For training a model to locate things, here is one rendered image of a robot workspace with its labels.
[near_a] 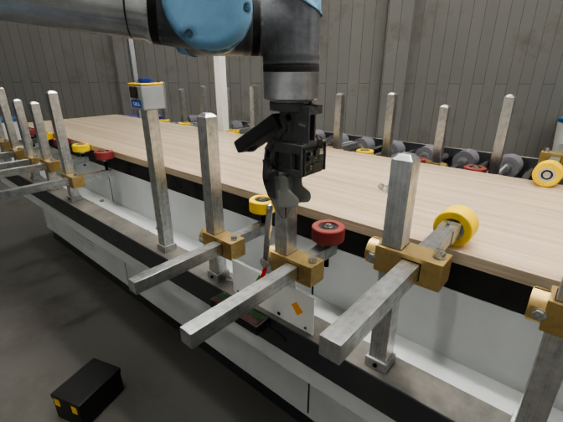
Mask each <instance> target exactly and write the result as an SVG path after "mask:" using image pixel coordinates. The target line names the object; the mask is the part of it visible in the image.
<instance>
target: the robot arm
mask: <svg viewBox="0 0 563 422"><path fill-rule="evenodd" d="M322 16H323V13H322V11H321V0H0V20H2V21H8V22H15V23H26V24H32V25H38V26H44V27H50V28H62V29H68V30H74V31H80V32H86V33H97V34H104V35H110V36H116V37H122V38H128V39H139V40H145V41H147V42H149V43H150V44H159V45H164V46H171V47H176V50H177V51H178V52H179V53H180V54H181V55H187V56H190V57H198V56H262V58H263V91H264V99H265V100H272V101H270V111H280V113H276V114H271V115H270V116H268V117H267V118H266V119H265V120H263V121H262V122H260V123H259V124H257V125H256V126H254V127H253V128H252V129H250V130H249V131H248V132H247V133H245V134H244V135H243V136H241V137H239V138H238V139H237V140H235V141H234V144H235V148H236V150H237V152H238V153H241V152H254V151H255V150H257V148H259V147H261V146H262V145H264V144H265V143H267V144H266V146H265V154H264V159H263V160H262V162H263V168H262V179H263V183H264V186H265V189H266V192H267V195H268V197H270V200H271V203H272V205H273V207H274V208H275V210H276V211H277V213H278V214H279V216H280V217H281V218H282V219H286V218H287V217H288V215H289V213H290V211H291V208H295V207H297V206H298V204H299V203H307V202H309V201H310V199H311V193H310V192H309V191H308V190H307V189H306V188H305V187H304V186H303V185H302V178H304V177H306V176H308V175H311V174H314V173H316V172H320V171H322V170H325V167H326V149H327V140H323V139H322V138H321V137H320V136H319V137H320V138H321V139H318V137H317V136H318V135H316V114H322V113H323V105H316V104H313V103H312V101H310V100H316V99H317V98H318V85H319V72H318V71H319V58H320V33H321V17H322ZM279 172H283V174H280V175H279Z"/></svg>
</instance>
